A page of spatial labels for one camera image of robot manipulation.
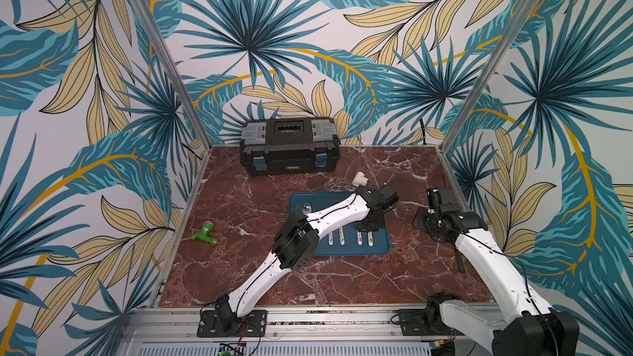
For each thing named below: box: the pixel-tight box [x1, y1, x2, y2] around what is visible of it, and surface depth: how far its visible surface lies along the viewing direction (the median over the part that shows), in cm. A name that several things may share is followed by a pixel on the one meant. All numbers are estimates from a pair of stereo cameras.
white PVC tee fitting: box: [351, 171, 370, 188], surface depth 107 cm
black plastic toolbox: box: [239, 117, 342, 176], surface depth 102 cm
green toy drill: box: [191, 220, 218, 246], surface depth 92 cm
